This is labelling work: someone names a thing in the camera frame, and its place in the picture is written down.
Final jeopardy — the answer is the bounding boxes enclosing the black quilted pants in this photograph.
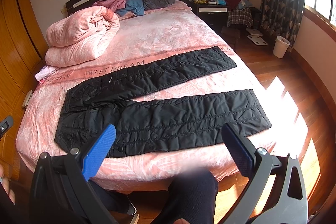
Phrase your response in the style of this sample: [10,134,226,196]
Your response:
[55,47,271,157]

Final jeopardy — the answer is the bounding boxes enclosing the person's left hand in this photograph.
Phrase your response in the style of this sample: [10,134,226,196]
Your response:
[0,165,15,204]

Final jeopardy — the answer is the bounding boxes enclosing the person's dark trouser leg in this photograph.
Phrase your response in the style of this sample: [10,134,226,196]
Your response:
[89,169,218,223]

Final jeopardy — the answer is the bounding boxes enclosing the white pink folded towel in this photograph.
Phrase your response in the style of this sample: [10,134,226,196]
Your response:
[35,65,58,82]

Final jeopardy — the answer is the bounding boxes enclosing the white bathroom scale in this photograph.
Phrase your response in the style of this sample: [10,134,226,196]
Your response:
[247,35,268,46]

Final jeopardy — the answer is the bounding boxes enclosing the white waste bin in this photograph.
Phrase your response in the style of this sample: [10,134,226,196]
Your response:
[273,36,290,59]

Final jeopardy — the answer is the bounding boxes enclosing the plaid cloth on chair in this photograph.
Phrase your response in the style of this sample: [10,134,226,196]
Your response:
[227,7,253,28]

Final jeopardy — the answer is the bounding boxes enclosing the wooden wardrobe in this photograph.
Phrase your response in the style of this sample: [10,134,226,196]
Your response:
[1,0,48,181]

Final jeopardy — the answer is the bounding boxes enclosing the black bedside table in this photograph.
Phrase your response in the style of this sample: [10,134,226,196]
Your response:
[191,2,228,28]

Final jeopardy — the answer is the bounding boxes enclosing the pink crumpled garment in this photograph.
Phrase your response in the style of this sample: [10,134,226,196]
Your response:
[92,0,127,12]

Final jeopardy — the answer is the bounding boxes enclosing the blue crumpled garment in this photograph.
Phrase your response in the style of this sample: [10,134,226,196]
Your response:
[116,0,145,16]

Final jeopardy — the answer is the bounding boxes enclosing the white wardrobe handle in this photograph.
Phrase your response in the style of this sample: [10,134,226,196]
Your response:
[22,90,33,109]

